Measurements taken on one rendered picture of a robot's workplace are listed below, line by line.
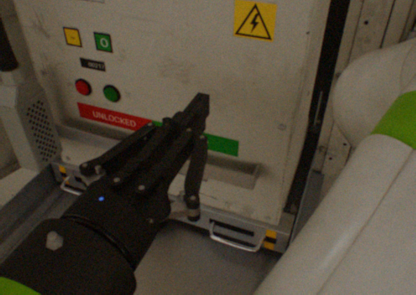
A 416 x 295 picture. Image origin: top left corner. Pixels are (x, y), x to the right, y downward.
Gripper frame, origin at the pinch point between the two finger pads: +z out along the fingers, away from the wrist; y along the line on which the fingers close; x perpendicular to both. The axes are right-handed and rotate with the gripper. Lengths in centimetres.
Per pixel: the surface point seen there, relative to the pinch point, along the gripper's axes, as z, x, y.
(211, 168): 9.3, -16.4, -1.2
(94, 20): 13.2, 4.1, -22.4
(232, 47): 13.3, 3.3, 0.2
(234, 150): 13.3, -15.0, 1.4
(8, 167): 11, -37, -56
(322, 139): 40, -28, 14
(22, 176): 37, -75, -90
